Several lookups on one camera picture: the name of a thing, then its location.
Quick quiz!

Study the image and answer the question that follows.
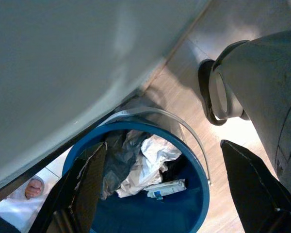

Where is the blue plastic bucket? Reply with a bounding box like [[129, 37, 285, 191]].
[[61, 110, 210, 233]]

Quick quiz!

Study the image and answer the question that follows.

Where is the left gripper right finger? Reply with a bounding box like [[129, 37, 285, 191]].
[[220, 139, 291, 233]]

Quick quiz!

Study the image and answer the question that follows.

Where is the white blue packet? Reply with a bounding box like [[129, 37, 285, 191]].
[[144, 179, 187, 201]]

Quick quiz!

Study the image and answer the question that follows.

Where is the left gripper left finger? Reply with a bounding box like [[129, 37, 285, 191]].
[[29, 141, 108, 233]]

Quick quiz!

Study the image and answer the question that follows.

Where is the pale bucket handle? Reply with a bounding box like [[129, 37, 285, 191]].
[[106, 106, 213, 187]]

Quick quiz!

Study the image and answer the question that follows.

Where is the white tissue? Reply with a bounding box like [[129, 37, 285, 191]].
[[115, 131, 184, 199]]

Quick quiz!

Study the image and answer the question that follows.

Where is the grey plastic bag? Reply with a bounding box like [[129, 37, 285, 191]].
[[99, 132, 146, 201]]

